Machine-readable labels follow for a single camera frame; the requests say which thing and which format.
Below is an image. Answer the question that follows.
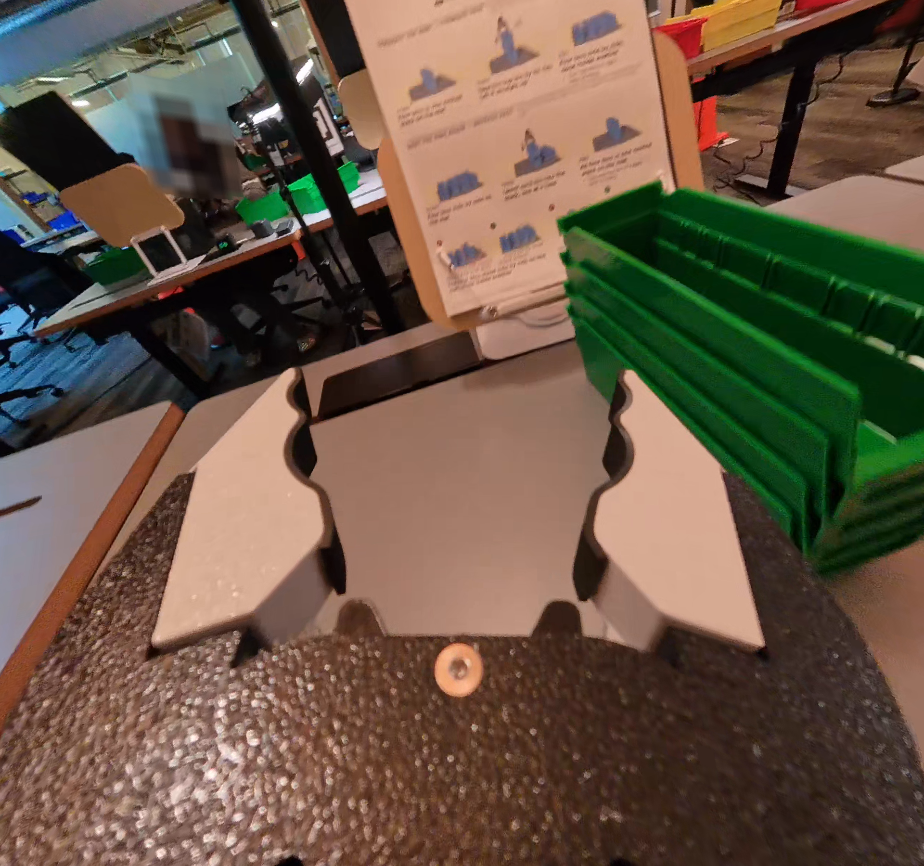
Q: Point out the black monitor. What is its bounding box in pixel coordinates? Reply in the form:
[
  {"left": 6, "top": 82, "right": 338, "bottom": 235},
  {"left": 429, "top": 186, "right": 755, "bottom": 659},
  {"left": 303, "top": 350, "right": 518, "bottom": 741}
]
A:
[{"left": 0, "top": 91, "right": 138, "bottom": 195}]

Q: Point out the black tripod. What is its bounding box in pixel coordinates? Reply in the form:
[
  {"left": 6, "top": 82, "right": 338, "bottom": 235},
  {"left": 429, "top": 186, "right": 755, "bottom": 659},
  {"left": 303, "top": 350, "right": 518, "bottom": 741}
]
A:
[{"left": 203, "top": 0, "right": 405, "bottom": 333}]

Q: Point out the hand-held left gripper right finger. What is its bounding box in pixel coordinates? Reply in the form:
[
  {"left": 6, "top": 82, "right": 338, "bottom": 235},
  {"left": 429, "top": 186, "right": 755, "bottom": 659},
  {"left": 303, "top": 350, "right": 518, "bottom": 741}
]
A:
[{"left": 574, "top": 370, "right": 766, "bottom": 655}]

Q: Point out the orange traffic cone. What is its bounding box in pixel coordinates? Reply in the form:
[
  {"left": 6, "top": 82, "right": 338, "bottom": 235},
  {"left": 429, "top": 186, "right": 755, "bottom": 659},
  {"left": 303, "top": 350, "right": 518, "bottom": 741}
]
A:
[{"left": 693, "top": 98, "right": 723, "bottom": 152}]

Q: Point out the printed instruction sheet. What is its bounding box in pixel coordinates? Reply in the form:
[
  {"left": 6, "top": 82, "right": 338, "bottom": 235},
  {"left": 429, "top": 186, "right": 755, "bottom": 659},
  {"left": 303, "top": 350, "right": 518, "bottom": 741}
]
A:
[{"left": 330, "top": 0, "right": 677, "bottom": 321}]

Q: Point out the wooden-top table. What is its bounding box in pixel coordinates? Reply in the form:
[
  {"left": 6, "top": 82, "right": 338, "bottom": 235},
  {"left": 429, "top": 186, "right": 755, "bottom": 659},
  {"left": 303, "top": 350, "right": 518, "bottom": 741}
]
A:
[
  {"left": 679, "top": 0, "right": 924, "bottom": 203},
  {"left": 29, "top": 181, "right": 391, "bottom": 376}
]

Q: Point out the green plastic tub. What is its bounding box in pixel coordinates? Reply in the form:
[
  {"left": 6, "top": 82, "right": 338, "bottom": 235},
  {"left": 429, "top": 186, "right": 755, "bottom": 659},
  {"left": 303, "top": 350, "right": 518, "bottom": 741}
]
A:
[{"left": 236, "top": 188, "right": 297, "bottom": 224}]

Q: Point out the wooden clipboard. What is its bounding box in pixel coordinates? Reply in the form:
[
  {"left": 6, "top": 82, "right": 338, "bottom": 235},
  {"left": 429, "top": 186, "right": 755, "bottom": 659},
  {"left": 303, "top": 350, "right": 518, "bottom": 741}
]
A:
[{"left": 58, "top": 162, "right": 186, "bottom": 249}]

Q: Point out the yellow plastic bin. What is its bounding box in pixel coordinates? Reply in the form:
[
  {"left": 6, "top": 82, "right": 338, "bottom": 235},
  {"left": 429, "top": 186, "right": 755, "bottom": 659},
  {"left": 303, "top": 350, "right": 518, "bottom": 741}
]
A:
[{"left": 691, "top": 0, "right": 792, "bottom": 51}]

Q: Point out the green plastic bin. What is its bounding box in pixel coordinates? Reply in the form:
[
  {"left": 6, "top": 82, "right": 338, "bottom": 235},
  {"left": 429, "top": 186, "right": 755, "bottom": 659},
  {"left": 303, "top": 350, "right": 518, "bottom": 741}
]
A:
[
  {"left": 568, "top": 293, "right": 924, "bottom": 535},
  {"left": 289, "top": 162, "right": 362, "bottom": 214},
  {"left": 574, "top": 325, "right": 924, "bottom": 575},
  {"left": 556, "top": 185, "right": 924, "bottom": 463},
  {"left": 564, "top": 253, "right": 924, "bottom": 499}
]

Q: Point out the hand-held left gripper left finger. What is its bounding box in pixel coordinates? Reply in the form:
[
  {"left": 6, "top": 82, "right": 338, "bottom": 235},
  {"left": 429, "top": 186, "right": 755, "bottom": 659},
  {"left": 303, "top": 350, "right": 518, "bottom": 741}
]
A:
[{"left": 151, "top": 367, "right": 347, "bottom": 653}]

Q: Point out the clear box white frame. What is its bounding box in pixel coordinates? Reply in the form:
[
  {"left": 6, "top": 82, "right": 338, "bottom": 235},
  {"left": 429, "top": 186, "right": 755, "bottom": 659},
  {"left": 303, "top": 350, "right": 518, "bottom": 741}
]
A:
[{"left": 130, "top": 227, "right": 196, "bottom": 282}]

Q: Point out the black office chair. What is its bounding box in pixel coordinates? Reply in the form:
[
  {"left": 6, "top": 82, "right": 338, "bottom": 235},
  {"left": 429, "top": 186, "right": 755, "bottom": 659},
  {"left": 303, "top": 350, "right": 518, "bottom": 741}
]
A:
[{"left": 0, "top": 231, "right": 66, "bottom": 405}]

